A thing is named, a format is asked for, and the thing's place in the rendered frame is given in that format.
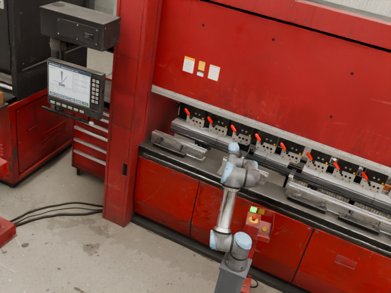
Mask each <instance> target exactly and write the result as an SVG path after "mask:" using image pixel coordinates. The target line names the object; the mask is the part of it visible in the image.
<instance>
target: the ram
mask: <svg viewBox="0 0 391 293"><path fill-rule="evenodd" d="M185 56H186V57H189V58H193V59H195V62H194V68H193V73H189V72H186V71H184V70H183V65H184V58H185ZM199 61H202V62H205V68H204V71H202V70H199V69H198V65H199ZM210 64H211V65H214V66H218V67H220V72H219V77H218V81H215V80H211V79H208V72H209V66H210ZM198 71H199V72H203V73H204V74H203V77H201V76H198V75H197V72H198ZM152 85H155V86H157V87H161V88H164V89H166V90H169V91H172V92H175V93H178V94H180V95H184V96H186V97H189V98H192V99H195V100H198V101H201V102H203V103H207V104H209V105H212V106H215V107H217V108H221V109H224V110H226V111H229V112H232V113H235V114H237V115H240V116H244V117H247V118H249V119H252V120H255V121H258V122H260V123H264V124H267V125H269V126H272V127H275V128H278V129H281V130H283V131H287V132H289V133H292V134H295V135H298V136H301V137H304V138H306V139H309V140H312V141H315V142H318V143H320V144H324V145H327V146H329V147H332V148H335V149H338V150H341V151H343V152H347V153H350V154H352V155H355V156H358V157H361V158H364V159H366V160H370V161H372V162H375V163H378V164H380V165H384V166H387V167H389V168H391V50H389V49H385V48H381V47H377V46H374V45H370V44H366V43H363V42H359V41H356V40H351V39H349V38H344V37H341V36H338V35H334V34H330V33H326V32H323V31H319V30H315V29H312V28H308V27H304V26H301V25H298V24H294V23H289V22H286V21H283V20H279V19H275V18H272V17H268V16H264V15H260V14H257V13H253V12H249V11H246V10H242V9H238V8H234V7H231V6H227V5H224V4H221V3H217V2H212V1H209V0H162V8H161V17H160V22H159V32H158V41H157V50H156V55H155V65H154V74H153V79H152ZM151 91H152V92H154V93H157V94H160V95H163V96H165V97H168V98H172V99H174V100H177V101H180V102H183V103H186V104H188V105H191V106H194V107H196V108H199V109H202V110H206V111H207V112H211V113H214V114H216V115H219V116H222V117H225V118H227V119H230V120H234V121H236V122H239V123H242V124H245V125H247V126H250V127H253V128H256V129H259V130H261V131H264V132H267V133H270V134H273V135H276V136H278V137H281V138H284V139H287V140H289V141H293V142H295V143H298V144H301V145H304V146H306V147H309V148H312V149H315V150H317V151H321V152H323V153H327V154H329V155H332V156H335V157H337V158H340V159H343V160H346V161H348V162H351V163H355V164H357V165H360V166H363V167H366V168H368V169H371V170H374V171H377V172H380V173H382V174H385V175H388V176H391V172H388V171H386V170H382V169H379V168H377V167H374V166H371V165H368V164H366V163H363V162H359V161H357V160H354V159H351V158H348V157H346V156H343V155H339V154H337V153H334V152H331V151H328V150H326V149H323V148H320V147H317V146H315V145H311V144H308V143H306V142H303V141H300V140H297V139H295V138H292V137H288V136H286V135H283V134H280V133H277V132H275V131H272V130H268V129H267V128H263V127H260V126H258V125H255V124H252V123H249V122H246V121H244V120H240V119H238V118H235V117H232V116H229V115H226V114H224V113H221V112H218V111H215V110H212V109H209V108H206V107H204V106H201V105H198V104H196V103H192V102H189V101H187V100H184V99H181V98H178V97H175V96H173V95H169V94H167V93H164V92H161V91H158V90H155V89H153V88H152V89H151Z"/></svg>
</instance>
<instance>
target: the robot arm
mask: <svg viewBox="0 0 391 293"><path fill-rule="evenodd" d="M228 150H229V151H228V158H227V162H226V167H225V169H224V171H223V175H222V178H221V183H223V184H222V187H223V188H224V190H223V195H222V201H221V206H220V210H219V216H218V221H217V224H216V226H215V227H214V229H213V230H211V232H210V241H209V246H210V248H211V249H215V250H219V251H224V252H229V253H228V255H227V256H226V258H225V265H226V267H227V268H228V269H229V270H231V271H234V272H237V273H240V272H243V271H245V270H246V269H247V266H248V258H247V257H248V254H249V251H250V248H251V244H252V240H251V238H250V237H249V236H248V235H247V234H246V233H244V232H238V233H236V234H231V232H232V231H231V229H230V224H231V221H232V215H233V209H234V205H235V201H236V195H237V192H238V191H239V190H240V188H241V187H245V188H250V187H254V186H256V185H257V184H258V183H259V182H260V181H261V175H260V173H259V171H257V167H258V162H255V161H253V160H247V159H241V158H242V156H243V154H242V153H241V152H240V150H239V146H238V144H237V143H236V142H231V143H230V144H229V146H228Z"/></svg>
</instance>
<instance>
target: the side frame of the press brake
mask: <svg viewBox="0 0 391 293"><path fill-rule="evenodd" d="M161 8H162V0H117V8H116V16H118V17H121V18H122V19H121V20H120V32H119V44H117V45H115V46H114V50H113V67H112V84H111V100H110V109H109V126H108V142H107V151H106V168H105V184H104V200H103V209H102V218H104V219H107V220H109V221H111V222H113V223H115V224H117V225H119V226H121V227H123V228H125V227H126V226H127V224H128V223H129V222H130V221H131V218H132V217H133V216H134V213H135V211H134V188H135V182H136V172H137V162H138V152H139V149H138V146H139V145H140V144H141V143H142V142H143V141H145V140H146V139H147V138H148V137H150V136H151V135H152V132H153V131H154V130H158V131H161V132H163V133H166V134H169V135H171V136H175V134H174V133H173V132H170V126H171V122H172V121H174V119H176V118H177V115H178V111H179V108H178V107H177V106H176V103H180V101H177V100H174V99H172V98H168V97H165V96H163V95H160V94H157V93H154V92H152V91H151V88H152V79H153V74H154V65H155V55H156V50H157V41H158V32H159V22H160V17H161Z"/></svg>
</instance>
